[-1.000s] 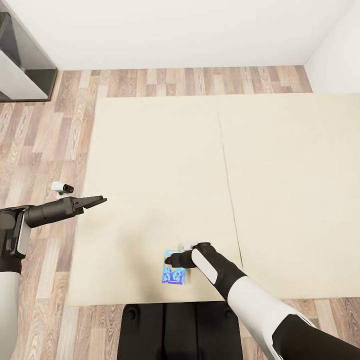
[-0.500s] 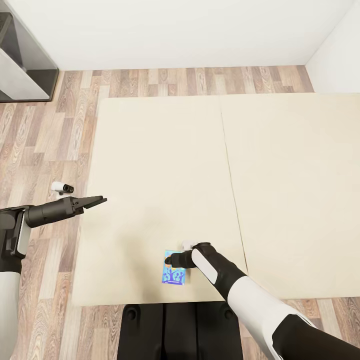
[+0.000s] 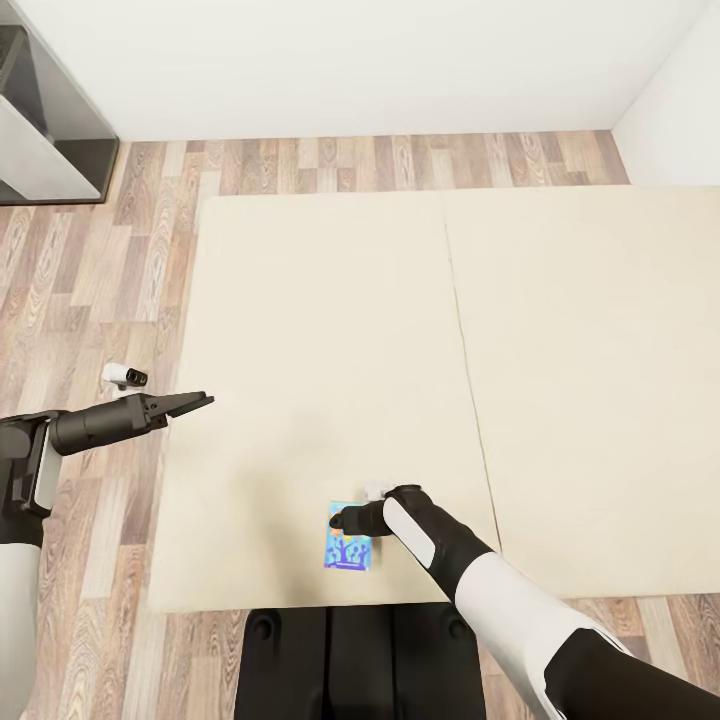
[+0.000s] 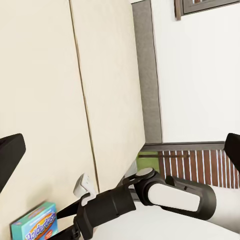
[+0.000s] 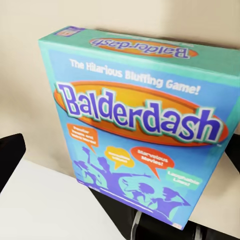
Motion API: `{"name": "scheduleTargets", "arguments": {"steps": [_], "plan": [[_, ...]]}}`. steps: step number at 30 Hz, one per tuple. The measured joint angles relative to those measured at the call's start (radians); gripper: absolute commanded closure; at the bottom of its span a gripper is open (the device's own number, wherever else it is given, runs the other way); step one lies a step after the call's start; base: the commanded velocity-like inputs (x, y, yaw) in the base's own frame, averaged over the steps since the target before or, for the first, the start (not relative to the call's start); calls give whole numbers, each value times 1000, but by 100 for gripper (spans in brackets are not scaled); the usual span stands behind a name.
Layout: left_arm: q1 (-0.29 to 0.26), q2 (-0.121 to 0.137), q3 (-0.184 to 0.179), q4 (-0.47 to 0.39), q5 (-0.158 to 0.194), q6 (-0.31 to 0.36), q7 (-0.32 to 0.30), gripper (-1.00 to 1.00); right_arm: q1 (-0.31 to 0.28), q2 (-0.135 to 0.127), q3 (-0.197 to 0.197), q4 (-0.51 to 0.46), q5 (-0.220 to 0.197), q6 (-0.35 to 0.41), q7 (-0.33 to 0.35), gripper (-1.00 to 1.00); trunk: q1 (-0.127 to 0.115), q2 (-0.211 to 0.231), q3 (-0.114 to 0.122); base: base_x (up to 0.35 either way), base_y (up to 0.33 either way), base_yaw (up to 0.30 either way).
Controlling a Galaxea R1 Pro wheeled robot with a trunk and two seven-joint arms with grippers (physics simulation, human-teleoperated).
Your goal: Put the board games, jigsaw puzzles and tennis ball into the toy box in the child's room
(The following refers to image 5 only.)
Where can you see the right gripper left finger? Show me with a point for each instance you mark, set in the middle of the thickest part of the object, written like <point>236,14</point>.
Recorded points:
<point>12,150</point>

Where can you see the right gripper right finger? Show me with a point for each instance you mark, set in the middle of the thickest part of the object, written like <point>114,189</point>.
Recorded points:
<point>233,150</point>

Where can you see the bed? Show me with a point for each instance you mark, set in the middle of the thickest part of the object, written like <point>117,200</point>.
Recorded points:
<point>27,104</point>

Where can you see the board game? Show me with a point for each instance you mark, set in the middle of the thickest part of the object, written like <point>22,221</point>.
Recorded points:
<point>145,120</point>

